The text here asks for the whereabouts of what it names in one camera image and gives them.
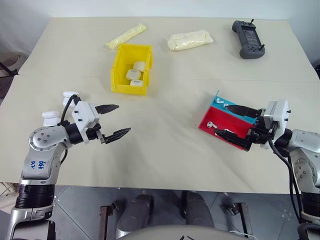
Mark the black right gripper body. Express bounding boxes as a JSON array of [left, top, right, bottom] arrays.
[[245, 108, 276, 152]]

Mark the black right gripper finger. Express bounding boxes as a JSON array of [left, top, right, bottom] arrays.
[[214, 128, 251, 151], [225, 104, 261, 119]]

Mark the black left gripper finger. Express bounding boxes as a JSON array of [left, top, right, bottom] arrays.
[[96, 104, 120, 116], [103, 127, 132, 146]]

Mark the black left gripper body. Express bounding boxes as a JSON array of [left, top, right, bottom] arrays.
[[86, 123, 108, 145]]

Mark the yellow plastic bin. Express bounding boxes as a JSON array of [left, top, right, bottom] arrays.
[[110, 42, 154, 97]]

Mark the red and teal box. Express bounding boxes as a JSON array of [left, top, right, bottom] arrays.
[[197, 89, 261, 151]]

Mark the grey handheld remote controller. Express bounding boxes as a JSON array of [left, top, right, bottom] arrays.
[[231, 18, 266, 60]]

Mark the long yellow powder pouch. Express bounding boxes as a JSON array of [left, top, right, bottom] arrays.
[[104, 22, 148, 50]]

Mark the dark rounded robot leg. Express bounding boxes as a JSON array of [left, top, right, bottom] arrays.
[[183, 190, 214, 227], [118, 194, 155, 236]]

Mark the cream powder bag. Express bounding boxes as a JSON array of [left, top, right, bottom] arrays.
[[165, 29, 215, 52]]

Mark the black tripod leg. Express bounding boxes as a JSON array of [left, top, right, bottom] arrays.
[[0, 60, 20, 77]]

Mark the light grey robot torso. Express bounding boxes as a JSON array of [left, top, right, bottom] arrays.
[[121, 224, 252, 240]]

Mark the grey round stool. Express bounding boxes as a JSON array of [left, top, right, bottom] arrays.
[[0, 50, 29, 75]]

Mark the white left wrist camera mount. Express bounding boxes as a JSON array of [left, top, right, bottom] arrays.
[[71, 100, 101, 146]]

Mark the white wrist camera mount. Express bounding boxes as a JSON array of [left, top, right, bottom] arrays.
[[259, 99, 291, 151], [71, 100, 101, 146]]

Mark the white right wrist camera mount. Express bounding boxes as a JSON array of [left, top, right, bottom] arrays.
[[259, 99, 291, 151]]

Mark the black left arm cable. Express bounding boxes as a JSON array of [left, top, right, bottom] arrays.
[[59, 94, 79, 166]]

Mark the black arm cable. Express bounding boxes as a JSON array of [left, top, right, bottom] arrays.
[[267, 138, 311, 240], [59, 94, 79, 166]]

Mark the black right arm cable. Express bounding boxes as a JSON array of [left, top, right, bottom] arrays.
[[267, 138, 311, 240]]

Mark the rusty metal bracket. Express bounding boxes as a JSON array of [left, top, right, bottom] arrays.
[[232, 202, 254, 239], [99, 204, 114, 240]]

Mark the dark object at wall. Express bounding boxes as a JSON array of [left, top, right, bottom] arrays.
[[313, 56, 320, 80]]

